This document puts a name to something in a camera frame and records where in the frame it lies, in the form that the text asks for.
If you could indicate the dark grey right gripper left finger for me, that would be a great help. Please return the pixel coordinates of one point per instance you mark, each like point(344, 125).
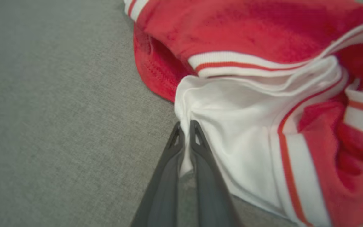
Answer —
point(162, 189)

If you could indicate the red and white jersey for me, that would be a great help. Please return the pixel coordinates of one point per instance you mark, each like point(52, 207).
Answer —
point(247, 31)

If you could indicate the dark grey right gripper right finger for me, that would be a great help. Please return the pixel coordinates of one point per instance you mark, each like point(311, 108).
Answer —
point(211, 192)

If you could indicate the grey fabric sofa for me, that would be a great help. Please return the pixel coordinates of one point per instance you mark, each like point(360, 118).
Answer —
point(58, 110)

